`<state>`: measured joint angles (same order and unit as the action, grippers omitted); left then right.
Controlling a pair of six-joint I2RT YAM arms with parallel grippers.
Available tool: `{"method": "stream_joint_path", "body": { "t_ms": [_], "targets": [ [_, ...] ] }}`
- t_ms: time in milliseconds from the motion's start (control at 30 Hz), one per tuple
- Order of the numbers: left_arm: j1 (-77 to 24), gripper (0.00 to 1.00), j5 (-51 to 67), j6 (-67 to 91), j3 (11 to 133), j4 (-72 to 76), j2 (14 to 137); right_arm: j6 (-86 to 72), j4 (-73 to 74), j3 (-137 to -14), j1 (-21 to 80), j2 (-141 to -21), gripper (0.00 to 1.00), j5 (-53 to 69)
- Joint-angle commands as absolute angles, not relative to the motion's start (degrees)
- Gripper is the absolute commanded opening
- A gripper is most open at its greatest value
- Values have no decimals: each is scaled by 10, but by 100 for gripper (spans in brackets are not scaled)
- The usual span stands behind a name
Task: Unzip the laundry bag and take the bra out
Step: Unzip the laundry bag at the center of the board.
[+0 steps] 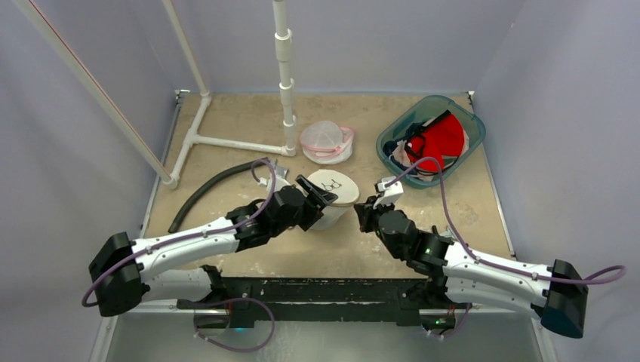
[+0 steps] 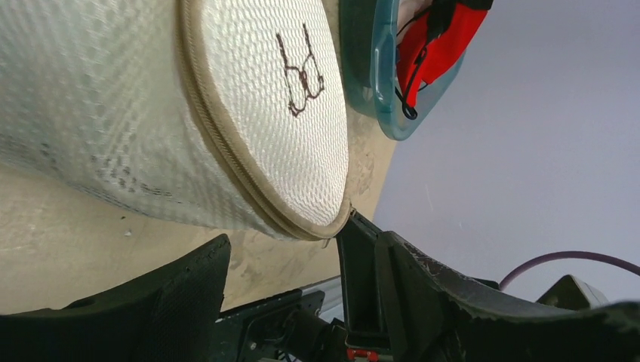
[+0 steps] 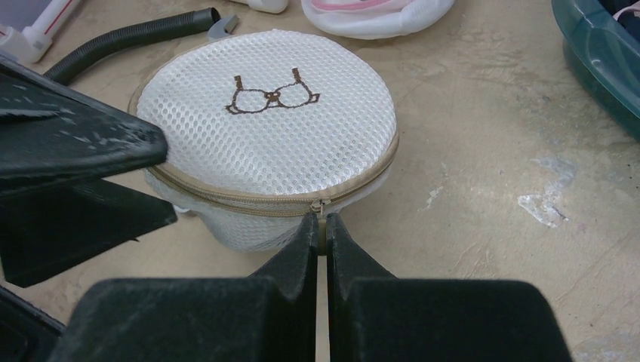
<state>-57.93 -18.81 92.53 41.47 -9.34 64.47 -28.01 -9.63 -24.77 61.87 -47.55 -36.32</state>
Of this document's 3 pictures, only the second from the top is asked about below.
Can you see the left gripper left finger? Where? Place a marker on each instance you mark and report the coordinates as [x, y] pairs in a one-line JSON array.
[[168, 314]]

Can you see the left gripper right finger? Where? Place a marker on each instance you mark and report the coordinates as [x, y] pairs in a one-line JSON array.
[[405, 305]]

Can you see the red and black bra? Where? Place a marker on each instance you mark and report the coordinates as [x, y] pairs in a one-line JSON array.
[[432, 42]]

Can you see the teal plastic bin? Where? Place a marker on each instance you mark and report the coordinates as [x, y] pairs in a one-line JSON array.
[[368, 52]]

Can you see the pale pink bra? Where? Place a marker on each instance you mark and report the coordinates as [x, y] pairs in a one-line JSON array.
[[407, 9]]

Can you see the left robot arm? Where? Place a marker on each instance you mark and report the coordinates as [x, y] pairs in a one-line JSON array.
[[305, 324]]

